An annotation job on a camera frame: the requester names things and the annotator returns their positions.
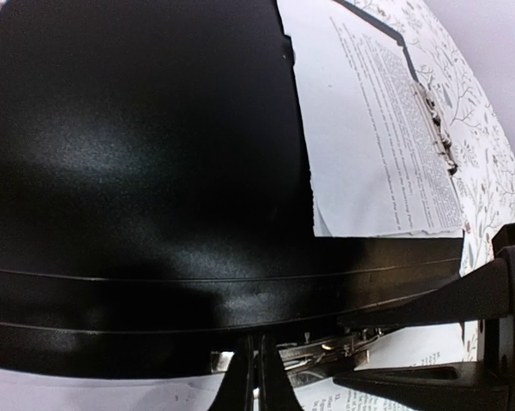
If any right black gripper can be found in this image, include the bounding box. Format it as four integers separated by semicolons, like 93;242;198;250
333;223;515;411

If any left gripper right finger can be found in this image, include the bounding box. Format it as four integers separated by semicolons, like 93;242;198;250
257;335;303;411

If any floral tablecloth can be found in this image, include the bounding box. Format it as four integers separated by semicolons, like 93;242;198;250
354;1;515;368

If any black clip folder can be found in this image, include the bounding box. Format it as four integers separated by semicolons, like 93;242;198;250
0;1;462;378

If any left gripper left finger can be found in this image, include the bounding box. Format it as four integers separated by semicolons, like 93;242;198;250
208;336;255;411

